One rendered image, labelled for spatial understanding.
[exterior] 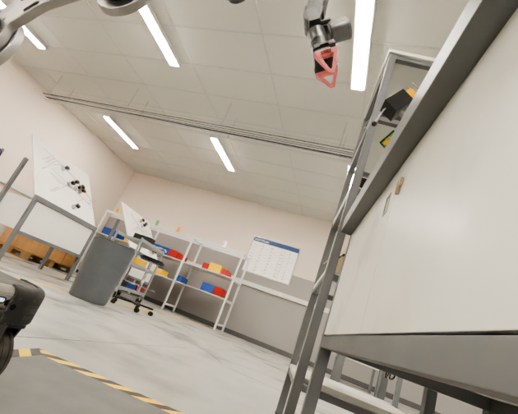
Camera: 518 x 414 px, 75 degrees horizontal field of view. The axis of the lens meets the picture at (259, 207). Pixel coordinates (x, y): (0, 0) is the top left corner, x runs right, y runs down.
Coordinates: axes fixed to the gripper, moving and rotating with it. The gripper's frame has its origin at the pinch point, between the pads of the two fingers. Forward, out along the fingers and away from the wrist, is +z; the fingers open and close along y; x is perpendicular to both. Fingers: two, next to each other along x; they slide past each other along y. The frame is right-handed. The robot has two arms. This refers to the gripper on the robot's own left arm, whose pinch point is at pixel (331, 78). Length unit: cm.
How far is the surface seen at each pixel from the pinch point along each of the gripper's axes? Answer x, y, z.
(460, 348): 7, -41, 72
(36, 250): 498, 421, -186
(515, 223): 1, -46, 64
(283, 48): -6, 204, -256
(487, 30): -12, -38, 35
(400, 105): -13.2, -2.7, 17.2
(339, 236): 4, 62, 27
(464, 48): -11, -35, 35
